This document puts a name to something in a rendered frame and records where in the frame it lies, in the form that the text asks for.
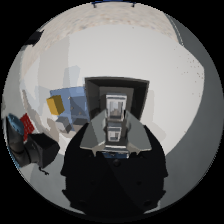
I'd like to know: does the yellow block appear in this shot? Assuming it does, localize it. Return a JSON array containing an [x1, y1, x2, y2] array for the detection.
[[46, 95, 65, 115]]

